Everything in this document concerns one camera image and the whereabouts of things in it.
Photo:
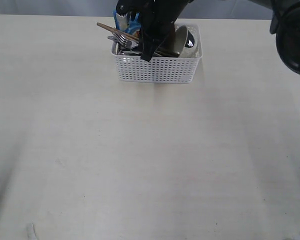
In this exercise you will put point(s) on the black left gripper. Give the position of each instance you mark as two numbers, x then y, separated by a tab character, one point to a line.
157	18

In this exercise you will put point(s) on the brown wooden chopstick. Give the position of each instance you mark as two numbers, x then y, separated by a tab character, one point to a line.
160	52
114	30

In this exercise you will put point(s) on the silver metal fork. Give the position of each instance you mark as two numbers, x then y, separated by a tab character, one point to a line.
123	41

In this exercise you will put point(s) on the silver metal table knife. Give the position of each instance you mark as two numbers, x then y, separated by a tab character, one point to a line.
129	52

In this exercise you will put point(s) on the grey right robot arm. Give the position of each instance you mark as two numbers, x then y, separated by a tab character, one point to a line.
285	25

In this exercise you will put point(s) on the blue chips snack bag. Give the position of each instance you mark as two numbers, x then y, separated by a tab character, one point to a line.
126	24

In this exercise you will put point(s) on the white perforated plastic basket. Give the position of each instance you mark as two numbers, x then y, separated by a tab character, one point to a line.
160	69

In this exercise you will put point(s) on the glossy ceramic bowl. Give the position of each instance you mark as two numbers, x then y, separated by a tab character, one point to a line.
185	43

